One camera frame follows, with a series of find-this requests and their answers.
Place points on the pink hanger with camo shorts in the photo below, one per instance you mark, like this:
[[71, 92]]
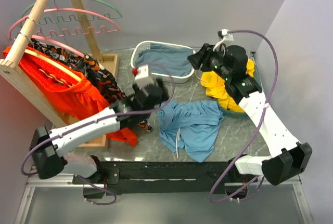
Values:
[[60, 44]]

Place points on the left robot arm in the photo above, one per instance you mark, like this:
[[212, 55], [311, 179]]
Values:
[[51, 150]]

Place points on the white plastic basket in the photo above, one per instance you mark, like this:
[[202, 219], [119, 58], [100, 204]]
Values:
[[158, 70]]

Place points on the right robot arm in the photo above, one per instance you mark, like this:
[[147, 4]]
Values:
[[288, 156]]

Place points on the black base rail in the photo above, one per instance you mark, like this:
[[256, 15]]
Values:
[[157, 177]]

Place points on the light blue shorts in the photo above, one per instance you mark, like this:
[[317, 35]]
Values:
[[192, 126]]

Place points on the teal oval tray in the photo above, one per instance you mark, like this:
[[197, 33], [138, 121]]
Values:
[[234, 113]]

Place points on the orange shorts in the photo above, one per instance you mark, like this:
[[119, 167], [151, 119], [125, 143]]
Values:
[[72, 96]]

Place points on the yellow shorts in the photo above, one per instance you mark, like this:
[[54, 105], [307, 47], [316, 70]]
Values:
[[215, 88]]

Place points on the pink wire hanger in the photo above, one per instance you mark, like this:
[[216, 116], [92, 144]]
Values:
[[65, 31]]

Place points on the cream hanger with orange shorts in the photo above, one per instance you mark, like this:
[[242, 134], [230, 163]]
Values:
[[56, 65]]

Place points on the wooden clothes rack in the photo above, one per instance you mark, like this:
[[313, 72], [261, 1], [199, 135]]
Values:
[[11, 72]]

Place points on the grey-blue cloth in basket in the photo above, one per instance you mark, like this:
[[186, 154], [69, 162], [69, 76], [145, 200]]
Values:
[[172, 57]]

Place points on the camouflage patterned shorts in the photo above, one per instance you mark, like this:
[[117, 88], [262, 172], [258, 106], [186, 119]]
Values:
[[104, 78]]

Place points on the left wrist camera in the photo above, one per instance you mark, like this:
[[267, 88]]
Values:
[[142, 76]]

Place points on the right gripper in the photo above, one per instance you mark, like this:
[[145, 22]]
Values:
[[203, 56]]

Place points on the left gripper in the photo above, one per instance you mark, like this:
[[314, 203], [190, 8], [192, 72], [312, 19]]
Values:
[[165, 96]]

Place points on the green wire hanger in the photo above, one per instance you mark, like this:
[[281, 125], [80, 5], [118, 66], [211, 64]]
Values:
[[73, 17]]

